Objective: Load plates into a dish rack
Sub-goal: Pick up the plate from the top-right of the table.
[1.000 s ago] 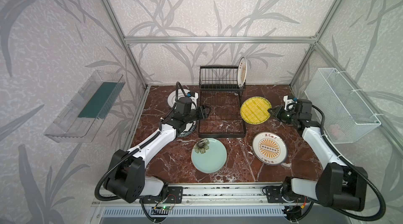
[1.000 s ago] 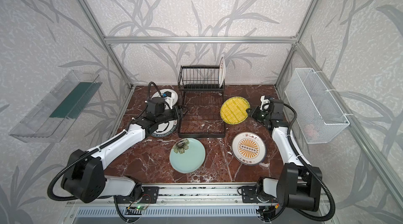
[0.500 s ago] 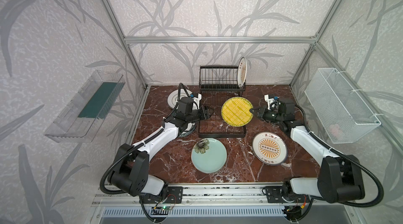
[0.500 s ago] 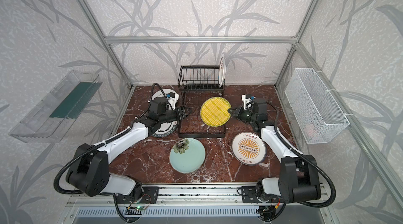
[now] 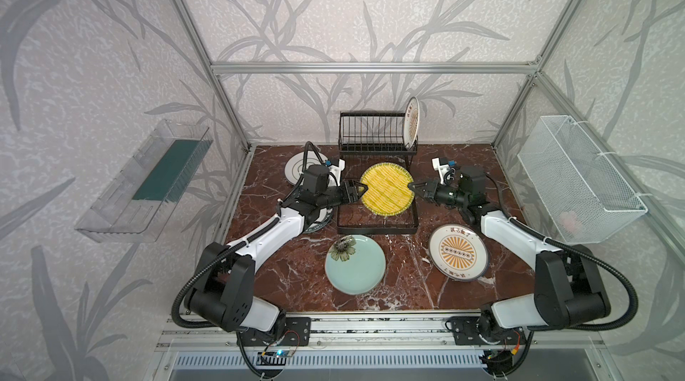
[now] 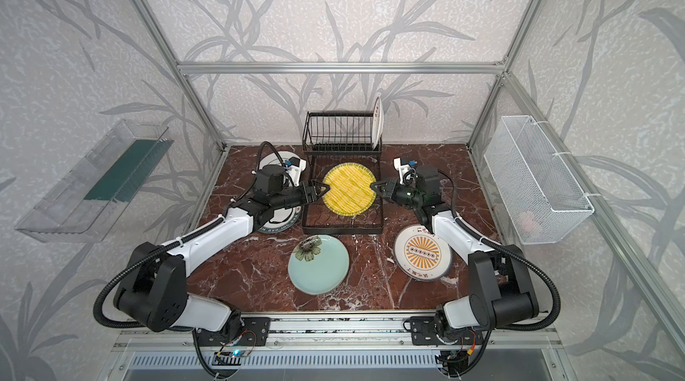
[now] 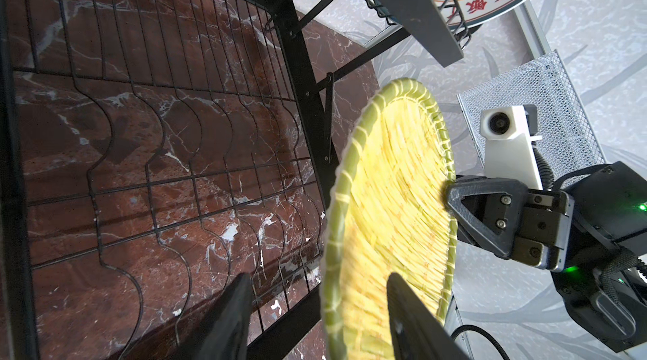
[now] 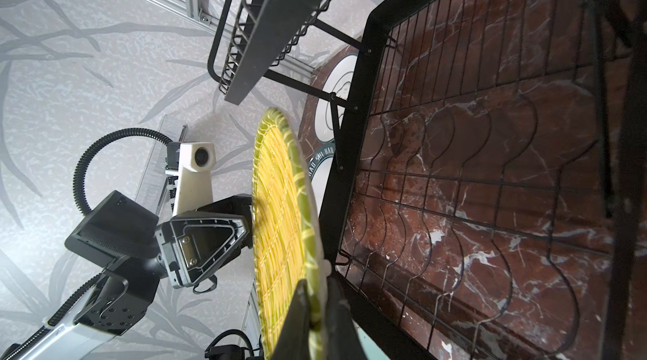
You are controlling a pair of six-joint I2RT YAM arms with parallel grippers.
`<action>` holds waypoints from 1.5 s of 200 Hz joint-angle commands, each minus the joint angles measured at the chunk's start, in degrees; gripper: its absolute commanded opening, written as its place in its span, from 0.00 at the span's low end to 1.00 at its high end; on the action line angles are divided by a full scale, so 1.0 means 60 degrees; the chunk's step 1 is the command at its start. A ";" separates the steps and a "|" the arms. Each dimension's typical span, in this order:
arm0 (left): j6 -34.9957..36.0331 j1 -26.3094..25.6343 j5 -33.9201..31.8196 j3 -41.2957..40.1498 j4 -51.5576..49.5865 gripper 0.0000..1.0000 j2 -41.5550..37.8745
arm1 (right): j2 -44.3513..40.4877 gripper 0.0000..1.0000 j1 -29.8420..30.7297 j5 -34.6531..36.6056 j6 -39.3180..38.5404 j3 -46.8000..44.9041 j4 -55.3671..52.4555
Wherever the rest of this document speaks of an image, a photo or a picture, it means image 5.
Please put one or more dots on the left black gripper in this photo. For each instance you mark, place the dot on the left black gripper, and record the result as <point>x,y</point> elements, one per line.
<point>354,199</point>

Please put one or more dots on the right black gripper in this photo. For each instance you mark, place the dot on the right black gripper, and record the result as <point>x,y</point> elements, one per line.
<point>429,187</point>

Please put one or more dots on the yellow green woven plate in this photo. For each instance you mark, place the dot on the yellow green woven plate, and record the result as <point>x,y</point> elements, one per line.
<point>388,193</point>

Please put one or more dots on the small white orange sunburst plate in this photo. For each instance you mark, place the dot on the small white orange sunburst plate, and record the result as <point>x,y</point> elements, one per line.
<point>411,123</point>

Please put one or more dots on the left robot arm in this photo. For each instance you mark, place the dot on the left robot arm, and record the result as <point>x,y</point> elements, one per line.
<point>221,291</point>

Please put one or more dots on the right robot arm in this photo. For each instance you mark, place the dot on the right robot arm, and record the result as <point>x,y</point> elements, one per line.
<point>569,292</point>

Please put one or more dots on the white plate green lettered rim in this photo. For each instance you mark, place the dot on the white plate green lettered rim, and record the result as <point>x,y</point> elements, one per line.
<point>325,217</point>

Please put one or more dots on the white plate grey flower outline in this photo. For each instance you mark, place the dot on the white plate grey flower outline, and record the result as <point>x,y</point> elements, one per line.
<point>297,164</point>

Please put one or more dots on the large white orange sunburst plate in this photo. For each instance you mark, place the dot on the large white orange sunburst plate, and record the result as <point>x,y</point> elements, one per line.
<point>458,253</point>

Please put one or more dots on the mint green flower plate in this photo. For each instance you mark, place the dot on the mint green flower plate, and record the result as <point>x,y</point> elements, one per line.
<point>355,264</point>

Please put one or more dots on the pink object in basket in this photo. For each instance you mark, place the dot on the pink object in basket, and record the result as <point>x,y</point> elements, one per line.
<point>570,222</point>

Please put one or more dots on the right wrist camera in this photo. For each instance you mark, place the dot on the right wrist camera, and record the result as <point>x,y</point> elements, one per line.
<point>446,169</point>

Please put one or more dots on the black wire dish rack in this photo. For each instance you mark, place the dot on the black wire dish rack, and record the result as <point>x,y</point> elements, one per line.
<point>365,139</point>

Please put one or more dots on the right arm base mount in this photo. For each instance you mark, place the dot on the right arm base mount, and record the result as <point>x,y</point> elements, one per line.
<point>482,331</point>

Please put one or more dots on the aluminium front rail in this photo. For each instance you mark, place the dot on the aluminium front rail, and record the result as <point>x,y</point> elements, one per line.
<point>337,330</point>

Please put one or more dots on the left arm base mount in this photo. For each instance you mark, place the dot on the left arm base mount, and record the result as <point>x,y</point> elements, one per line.
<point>288,331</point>

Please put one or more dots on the white wire mesh basket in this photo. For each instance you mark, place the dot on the white wire mesh basket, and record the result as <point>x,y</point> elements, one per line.
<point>571,173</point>

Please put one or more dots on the aluminium cage frame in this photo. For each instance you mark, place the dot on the aluminium cage frame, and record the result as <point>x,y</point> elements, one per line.
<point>534,71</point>

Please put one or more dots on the clear plastic wall bin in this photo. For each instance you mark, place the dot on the clear plastic wall bin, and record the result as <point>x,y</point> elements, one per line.
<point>143,196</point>

